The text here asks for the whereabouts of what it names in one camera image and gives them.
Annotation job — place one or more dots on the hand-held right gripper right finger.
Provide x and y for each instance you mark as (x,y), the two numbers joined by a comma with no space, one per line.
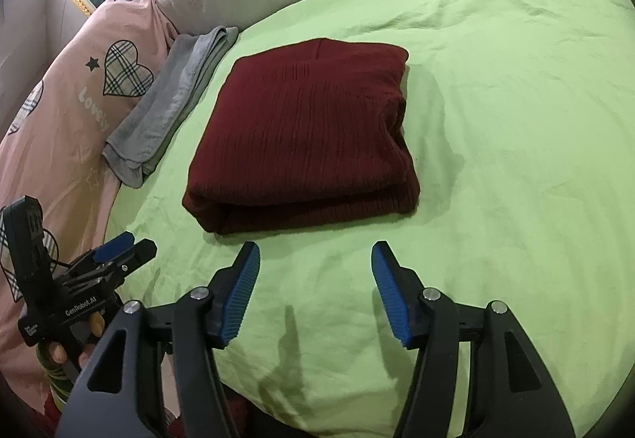
(392,294)

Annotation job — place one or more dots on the light green bed sheet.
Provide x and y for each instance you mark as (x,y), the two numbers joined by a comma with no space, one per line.
(496,145)

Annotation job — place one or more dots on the grey folded cloth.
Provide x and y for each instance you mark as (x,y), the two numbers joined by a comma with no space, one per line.
(168,96)

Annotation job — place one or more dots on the dark red knit sweater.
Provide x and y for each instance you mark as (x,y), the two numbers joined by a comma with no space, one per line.
(297,130)

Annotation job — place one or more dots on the pink pillow with plaid hearts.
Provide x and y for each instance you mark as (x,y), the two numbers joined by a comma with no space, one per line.
(59,145)

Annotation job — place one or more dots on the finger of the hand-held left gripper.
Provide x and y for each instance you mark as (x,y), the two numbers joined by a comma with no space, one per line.
(114,247)
(136,254)

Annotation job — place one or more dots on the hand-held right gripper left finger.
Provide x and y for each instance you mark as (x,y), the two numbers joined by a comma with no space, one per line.
(238,294)

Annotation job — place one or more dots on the person's left hand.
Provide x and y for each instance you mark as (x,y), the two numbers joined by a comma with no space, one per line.
(57,351)

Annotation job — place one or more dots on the dark red cloth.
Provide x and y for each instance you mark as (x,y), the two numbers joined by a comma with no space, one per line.
(248,418)

